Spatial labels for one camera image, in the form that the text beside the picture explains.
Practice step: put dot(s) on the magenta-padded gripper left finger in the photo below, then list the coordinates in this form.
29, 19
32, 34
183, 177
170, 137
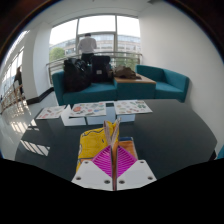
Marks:
91, 176

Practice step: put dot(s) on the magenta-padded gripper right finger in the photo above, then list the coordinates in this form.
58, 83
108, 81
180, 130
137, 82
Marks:
136, 175

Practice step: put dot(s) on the orange yellow printed towel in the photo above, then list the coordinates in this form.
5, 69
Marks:
93, 140

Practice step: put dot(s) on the colourful printed paper sheet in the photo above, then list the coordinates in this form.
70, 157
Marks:
88, 109
50, 112
132, 107

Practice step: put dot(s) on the teal sofa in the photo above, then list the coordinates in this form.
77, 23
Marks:
168, 85
96, 91

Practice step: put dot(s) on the wooden-topped teal side table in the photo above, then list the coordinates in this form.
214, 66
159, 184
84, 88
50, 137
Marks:
135, 85

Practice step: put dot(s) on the large black backpack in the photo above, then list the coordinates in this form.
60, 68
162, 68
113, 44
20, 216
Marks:
76, 76

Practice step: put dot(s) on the brown jacket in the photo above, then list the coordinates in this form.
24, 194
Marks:
126, 72

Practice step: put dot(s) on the black backpack with label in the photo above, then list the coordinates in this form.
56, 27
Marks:
100, 68

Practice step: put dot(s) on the wooden balustrade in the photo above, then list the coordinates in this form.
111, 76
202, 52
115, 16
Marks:
11, 98

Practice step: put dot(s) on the metal window railing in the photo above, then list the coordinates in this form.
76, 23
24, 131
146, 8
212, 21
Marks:
126, 55

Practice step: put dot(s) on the person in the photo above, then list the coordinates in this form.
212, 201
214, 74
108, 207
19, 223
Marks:
18, 78
87, 45

